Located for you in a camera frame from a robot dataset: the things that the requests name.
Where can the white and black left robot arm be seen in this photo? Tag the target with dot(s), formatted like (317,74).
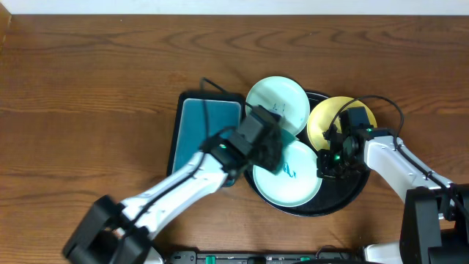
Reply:
(124,232)

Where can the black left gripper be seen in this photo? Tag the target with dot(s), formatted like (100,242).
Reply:
(271,147)

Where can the light green plate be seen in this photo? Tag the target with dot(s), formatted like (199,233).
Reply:
(282,96)
(295,182)

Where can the green and yellow sponge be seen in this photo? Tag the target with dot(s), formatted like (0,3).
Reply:
(286,139)

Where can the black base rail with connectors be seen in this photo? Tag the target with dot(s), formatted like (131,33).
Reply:
(325,254)

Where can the black rectangular tray with blue water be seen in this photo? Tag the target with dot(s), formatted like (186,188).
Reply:
(200,114)

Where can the round black tray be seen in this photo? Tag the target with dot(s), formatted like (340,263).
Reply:
(333,194)

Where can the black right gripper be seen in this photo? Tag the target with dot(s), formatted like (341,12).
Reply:
(325,170)

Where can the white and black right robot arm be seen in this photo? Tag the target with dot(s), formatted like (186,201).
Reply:
(435,220)

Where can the yellow plate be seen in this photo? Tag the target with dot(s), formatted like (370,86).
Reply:
(320,118)

